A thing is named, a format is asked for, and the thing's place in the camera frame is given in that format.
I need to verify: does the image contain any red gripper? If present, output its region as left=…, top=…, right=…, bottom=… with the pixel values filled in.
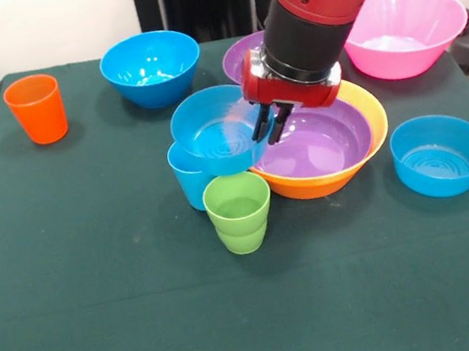
left=234, top=35, right=354, bottom=150

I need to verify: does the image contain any purple plastic bowl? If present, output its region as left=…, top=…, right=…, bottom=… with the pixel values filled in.
left=244, top=94, right=378, bottom=187
left=218, top=28, right=276, bottom=88

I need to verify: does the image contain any shallow blue plastic bowl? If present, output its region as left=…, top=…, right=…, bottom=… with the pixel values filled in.
left=385, top=108, right=469, bottom=206
left=164, top=77, right=284, bottom=185

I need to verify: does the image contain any light blue plastic cup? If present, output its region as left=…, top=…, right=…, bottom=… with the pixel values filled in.
left=164, top=137, right=219, bottom=216

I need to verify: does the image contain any orange plastic bowl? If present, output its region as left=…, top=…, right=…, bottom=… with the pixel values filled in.
left=237, top=72, right=400, bottom=209

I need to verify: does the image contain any green plastic cup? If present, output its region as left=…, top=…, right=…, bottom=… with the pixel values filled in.
left=198, top=166, right=281, bottom=260

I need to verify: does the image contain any deep blue plastic bowl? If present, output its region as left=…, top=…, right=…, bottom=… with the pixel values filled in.
left=95, top=23, right=210, bottom=118

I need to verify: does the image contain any pink plastic bowl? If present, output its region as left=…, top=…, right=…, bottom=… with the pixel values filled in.
left=335, top=0, right=469, bottom=90

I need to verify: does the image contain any dark green tablecloth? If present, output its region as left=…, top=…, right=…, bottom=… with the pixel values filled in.
left=0, top=0, right=469, bottom=351

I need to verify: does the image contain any orange plastic cup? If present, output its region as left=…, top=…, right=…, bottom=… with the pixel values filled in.
left=0, top=70, right=72, bottom=151

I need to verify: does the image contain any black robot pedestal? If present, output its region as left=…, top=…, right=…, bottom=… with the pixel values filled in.
left=126, top=0, right=282, bottom=53

